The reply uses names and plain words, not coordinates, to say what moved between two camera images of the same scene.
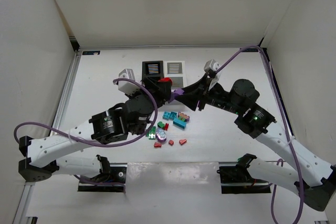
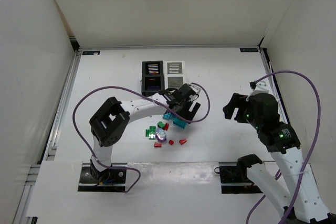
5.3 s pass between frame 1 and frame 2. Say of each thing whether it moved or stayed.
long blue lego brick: stayed
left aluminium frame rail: stayed
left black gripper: moved
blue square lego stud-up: stayed
